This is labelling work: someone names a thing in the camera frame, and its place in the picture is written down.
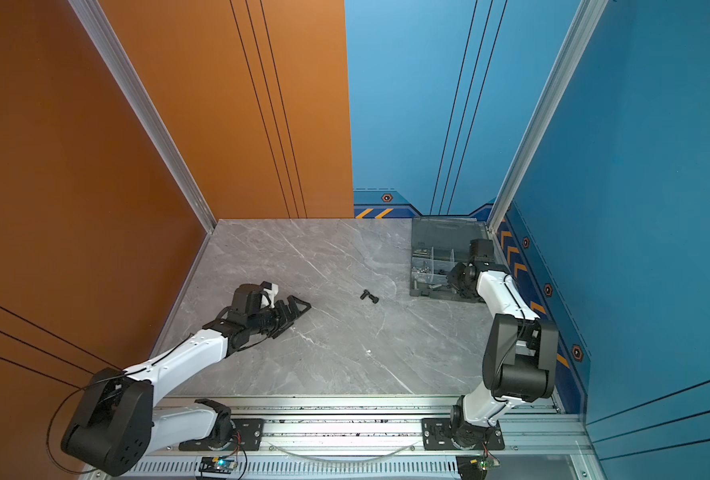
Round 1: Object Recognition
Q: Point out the right green circuit board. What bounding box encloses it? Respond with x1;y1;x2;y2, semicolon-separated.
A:
456;456;501;480

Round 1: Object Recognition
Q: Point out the right aluminium corner post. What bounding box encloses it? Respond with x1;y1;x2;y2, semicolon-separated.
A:
486;0;608;235

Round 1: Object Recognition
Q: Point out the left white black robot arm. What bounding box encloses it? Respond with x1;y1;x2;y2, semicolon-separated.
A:
60;282;312;476

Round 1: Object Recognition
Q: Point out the grey compartment organizer box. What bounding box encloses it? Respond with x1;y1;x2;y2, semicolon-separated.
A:
409;217;488;303

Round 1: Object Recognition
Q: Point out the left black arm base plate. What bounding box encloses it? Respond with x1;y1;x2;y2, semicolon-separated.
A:
178;418;265;453

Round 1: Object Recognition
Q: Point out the left green circuit board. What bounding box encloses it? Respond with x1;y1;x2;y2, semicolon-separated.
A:
198;456;239;477

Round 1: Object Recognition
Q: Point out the clear curved cable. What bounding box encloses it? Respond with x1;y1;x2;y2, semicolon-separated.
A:
264;441;419;464

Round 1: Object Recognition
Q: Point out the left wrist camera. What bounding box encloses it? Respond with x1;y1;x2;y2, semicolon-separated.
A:
261;281;279;308

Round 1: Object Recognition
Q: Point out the aluminium corner post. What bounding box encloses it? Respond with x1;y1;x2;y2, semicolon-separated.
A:
486;0;608;235
69;0;217;235

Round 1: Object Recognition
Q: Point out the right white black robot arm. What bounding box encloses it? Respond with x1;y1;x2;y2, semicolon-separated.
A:
447;239;559;449

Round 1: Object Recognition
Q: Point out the left aluminium corner post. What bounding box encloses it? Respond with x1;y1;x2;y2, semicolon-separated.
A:
69;0;217;235

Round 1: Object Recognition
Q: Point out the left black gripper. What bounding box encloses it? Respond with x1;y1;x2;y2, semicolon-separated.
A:
248;295;312;338

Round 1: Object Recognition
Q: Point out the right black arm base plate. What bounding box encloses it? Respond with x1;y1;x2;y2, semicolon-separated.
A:
421;418;506;451

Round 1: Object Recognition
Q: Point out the green circuit board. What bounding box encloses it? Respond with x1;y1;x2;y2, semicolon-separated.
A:
198;456;239;477
456;456;501;480

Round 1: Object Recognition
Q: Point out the aluminium rail frame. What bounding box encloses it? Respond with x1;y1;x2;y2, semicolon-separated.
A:
78;393;608;480

